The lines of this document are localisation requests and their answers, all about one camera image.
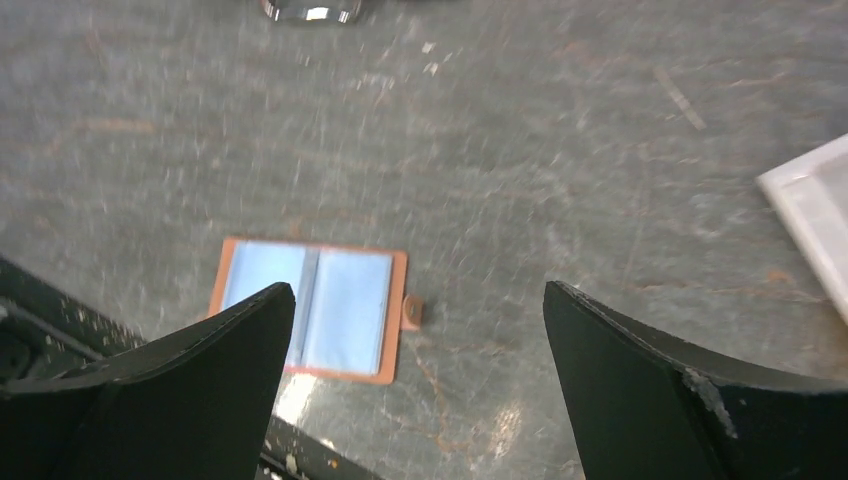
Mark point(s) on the brown leather card holder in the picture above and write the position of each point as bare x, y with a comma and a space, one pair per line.
351, 303

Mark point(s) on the white plastic bin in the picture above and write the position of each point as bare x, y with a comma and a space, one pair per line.
809, 194

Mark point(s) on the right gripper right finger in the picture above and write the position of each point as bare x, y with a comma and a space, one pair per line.
644, 404

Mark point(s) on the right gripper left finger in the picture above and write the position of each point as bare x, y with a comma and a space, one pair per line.
194, 404

